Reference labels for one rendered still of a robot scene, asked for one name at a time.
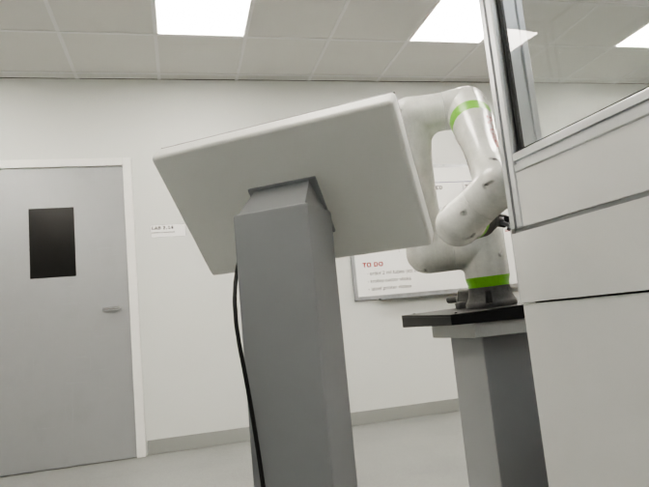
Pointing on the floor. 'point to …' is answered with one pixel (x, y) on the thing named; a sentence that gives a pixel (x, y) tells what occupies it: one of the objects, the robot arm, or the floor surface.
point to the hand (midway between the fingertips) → (508, 214)
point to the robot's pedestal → (497, 403)
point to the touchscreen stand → (295, 347)
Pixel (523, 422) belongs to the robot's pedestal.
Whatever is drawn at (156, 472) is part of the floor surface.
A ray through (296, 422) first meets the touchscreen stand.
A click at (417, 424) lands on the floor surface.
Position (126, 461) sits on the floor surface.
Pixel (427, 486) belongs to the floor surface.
